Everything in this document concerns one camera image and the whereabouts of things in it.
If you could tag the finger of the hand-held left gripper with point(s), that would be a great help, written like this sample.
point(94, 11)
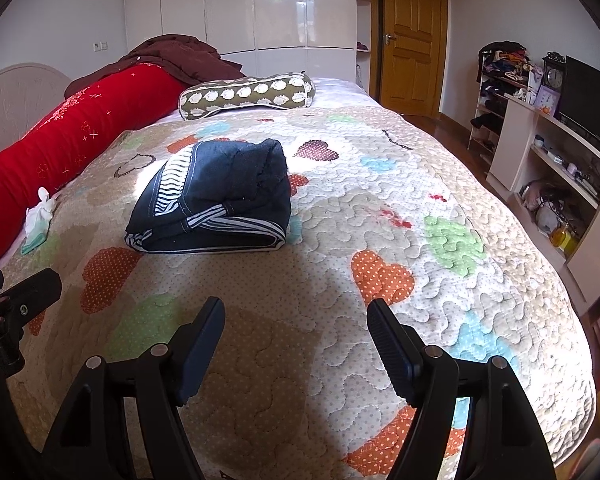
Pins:
point(35, 295)

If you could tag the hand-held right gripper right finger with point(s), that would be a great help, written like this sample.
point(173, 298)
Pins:
point(392, 350)

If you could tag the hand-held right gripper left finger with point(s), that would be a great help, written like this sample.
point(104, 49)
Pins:
point(200, 355)

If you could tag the teal cloth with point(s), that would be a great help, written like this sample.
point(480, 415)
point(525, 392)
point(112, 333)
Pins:
point(34, 242)

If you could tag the white tissue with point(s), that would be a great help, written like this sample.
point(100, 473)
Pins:
point(39, 212)

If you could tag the heart patterned quilt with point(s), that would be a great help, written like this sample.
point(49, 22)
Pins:
point(305, 270)

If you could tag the red bolster pillow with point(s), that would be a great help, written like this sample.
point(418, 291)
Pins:
point(55, 145)

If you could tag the white round appliance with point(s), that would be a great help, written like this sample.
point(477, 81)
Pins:
point(547, 220)

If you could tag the yellow bottle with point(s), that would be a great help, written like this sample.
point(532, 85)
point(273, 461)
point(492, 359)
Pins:
point(564, 240)

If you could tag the beige headboard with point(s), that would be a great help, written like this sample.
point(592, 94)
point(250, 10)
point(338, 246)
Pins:
point(15, 90)

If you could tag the cream television cabinet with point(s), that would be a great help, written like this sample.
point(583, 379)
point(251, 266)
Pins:
point(510, 150)

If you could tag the green patterned bolster pillow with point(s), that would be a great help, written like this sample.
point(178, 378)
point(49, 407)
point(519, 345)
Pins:
point(245, 92)

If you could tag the shoe rack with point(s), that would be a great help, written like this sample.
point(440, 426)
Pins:
point(492, 100)

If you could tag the brown blanket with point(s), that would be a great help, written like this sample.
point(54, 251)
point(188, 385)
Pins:
point(180, 57)

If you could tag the wooden door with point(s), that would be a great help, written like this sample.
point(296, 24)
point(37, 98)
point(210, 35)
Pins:
point(412, 35)

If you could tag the dark table clock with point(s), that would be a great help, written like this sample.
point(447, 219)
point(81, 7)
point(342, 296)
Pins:
point(554, 76)

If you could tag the black television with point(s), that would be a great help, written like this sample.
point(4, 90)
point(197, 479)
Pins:
point(592, 95)

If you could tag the white open shelf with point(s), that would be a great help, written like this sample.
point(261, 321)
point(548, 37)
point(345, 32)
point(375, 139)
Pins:
point(362, 20)

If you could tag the white glossy wardrobe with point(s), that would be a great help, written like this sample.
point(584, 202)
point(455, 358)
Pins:
point(230, 10)

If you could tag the wall socket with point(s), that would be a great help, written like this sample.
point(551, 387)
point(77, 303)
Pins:
point(98, 46)

